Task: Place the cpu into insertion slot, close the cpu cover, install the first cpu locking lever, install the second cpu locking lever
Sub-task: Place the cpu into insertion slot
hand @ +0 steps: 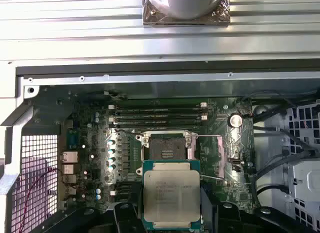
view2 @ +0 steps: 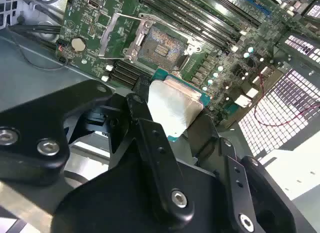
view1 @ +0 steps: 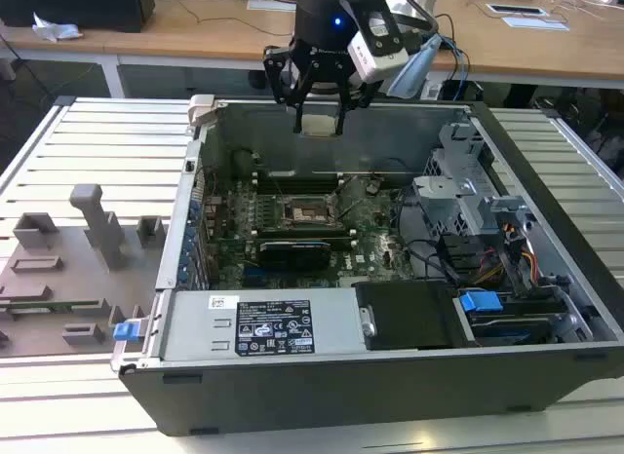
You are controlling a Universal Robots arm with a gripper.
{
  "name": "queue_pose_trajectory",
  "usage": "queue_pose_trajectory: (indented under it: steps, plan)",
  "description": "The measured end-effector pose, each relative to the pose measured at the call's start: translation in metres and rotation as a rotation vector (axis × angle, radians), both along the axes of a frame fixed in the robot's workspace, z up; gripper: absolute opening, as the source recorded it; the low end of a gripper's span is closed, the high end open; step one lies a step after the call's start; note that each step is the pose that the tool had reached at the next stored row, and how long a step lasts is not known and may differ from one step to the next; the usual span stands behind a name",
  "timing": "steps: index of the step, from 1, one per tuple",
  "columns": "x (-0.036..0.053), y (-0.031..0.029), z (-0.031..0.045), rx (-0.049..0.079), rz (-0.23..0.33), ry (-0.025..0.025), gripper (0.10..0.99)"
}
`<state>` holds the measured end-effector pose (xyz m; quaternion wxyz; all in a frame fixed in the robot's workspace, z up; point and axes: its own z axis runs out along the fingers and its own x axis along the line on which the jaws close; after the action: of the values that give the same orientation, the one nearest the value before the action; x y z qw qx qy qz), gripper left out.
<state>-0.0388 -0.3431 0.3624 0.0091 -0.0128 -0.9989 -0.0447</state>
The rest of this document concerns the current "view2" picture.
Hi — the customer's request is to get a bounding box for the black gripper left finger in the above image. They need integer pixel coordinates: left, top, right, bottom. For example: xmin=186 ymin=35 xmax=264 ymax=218
xmin=0 ymin=76 xmax=196 ymax=226

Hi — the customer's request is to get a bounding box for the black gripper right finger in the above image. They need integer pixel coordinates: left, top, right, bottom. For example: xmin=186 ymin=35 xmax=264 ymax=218
xmin=184 ymin=108 xmax=316 ymax=233

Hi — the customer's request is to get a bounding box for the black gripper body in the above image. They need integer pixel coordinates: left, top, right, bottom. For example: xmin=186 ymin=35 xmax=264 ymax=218
xmin=51 ymin=137 xmax=239 ymax=233

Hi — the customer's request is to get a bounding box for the CPU with silver top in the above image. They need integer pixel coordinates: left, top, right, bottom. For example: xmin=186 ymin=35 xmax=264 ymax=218
xmin=146 ymin=68 xmax=213 ymax=143

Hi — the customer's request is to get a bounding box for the metal socket cover frame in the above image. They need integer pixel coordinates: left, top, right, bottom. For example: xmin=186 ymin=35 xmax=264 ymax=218
xmin=98 ymin=12 xmax=153 ymax=63

